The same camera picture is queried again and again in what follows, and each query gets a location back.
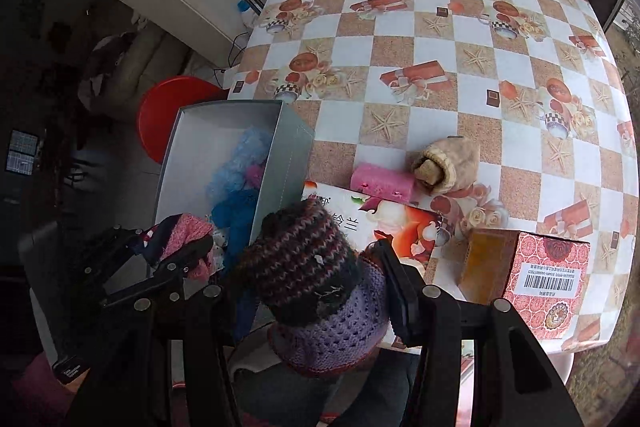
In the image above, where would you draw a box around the pink navy sock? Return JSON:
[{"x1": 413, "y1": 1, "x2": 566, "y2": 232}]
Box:
[{"x1": 139, "y1": 213, "x2": 214, "y2": 267}]

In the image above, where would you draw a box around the light blue fluffy duster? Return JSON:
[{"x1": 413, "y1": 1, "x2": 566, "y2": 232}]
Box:
[{"x1": 206, "y1": 127, "x2": 272, "y2": 206}]

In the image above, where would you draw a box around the purple black knitted hat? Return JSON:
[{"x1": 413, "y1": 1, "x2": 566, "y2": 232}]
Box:
[{"x1": 239, "y1": 198, "x2": 390, "y2": 377}]

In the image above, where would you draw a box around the blue cloth in box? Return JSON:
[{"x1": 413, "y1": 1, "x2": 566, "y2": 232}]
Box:
[{"x1": 212, "y1": 188, "x2": 259, "y2": 269}]

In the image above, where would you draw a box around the red patterned cardboard box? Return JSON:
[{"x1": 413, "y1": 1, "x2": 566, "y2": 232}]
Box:
[{"x1": 458, "y1": 229, "x2": 590, "y2": 340}]

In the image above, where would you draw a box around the grey cardboard box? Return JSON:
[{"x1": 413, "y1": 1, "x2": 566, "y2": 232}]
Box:
[{"x1": 153, "y1": 98, "x2": 317, "y2": 249}]

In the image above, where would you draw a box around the red plastic stool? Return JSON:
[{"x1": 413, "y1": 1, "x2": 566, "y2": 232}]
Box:
[{"x1": 136, "y1": 76, "x2": 229, "y2": 164}]

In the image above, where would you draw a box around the beige sofa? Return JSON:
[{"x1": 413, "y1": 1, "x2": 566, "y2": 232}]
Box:
[{"x1": 78, "y1": 23, "x2": 192, "y2": 121}]

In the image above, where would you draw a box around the floral tissue pack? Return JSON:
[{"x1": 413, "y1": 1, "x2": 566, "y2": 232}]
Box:
[{"x1": 300, "y1": 180, "x2": 454, "y2": 356}]

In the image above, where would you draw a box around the beige rolled sock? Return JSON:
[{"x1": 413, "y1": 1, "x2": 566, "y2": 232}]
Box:
[{"x1": 411, "y1": 135, "x2": 480, "y2": 194}]

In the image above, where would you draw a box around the white detergent bottle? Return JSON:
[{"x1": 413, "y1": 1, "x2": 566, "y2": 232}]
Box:
[{"x1": 236, "y1": 0, "x2": 258, "y2": 29}]

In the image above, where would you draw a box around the checkered starfish tablecloth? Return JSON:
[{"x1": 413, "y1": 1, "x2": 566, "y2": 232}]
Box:
[{"x1": 230, "y1": 0, "x2": 639, "y2": 352}]

